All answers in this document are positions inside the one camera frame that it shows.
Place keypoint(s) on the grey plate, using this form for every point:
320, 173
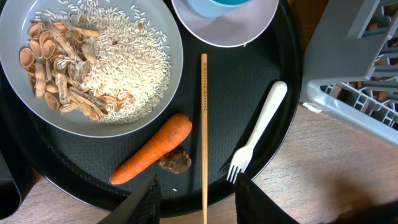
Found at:
15, 24

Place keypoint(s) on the white rice pile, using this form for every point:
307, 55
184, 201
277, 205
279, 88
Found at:
132, 55

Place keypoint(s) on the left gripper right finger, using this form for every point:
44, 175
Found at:
253, 206

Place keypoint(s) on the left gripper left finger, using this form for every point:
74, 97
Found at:
141, 207

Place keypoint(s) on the blue plastic cup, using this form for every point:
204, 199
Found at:
215, 8

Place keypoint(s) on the grey dishwasher rack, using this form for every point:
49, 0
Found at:
350, 65

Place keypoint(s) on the orange carrot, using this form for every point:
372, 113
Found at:
168, 137

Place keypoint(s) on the wooden chopstick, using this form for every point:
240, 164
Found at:
204, 135

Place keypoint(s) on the white saucer plate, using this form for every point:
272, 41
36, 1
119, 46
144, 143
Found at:
234, 29

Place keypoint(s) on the brown food scrap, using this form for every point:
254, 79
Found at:
177, 161

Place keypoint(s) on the black rectangular tray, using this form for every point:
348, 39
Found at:
17, 179

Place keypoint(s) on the white plastic fork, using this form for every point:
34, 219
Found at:
243, 155

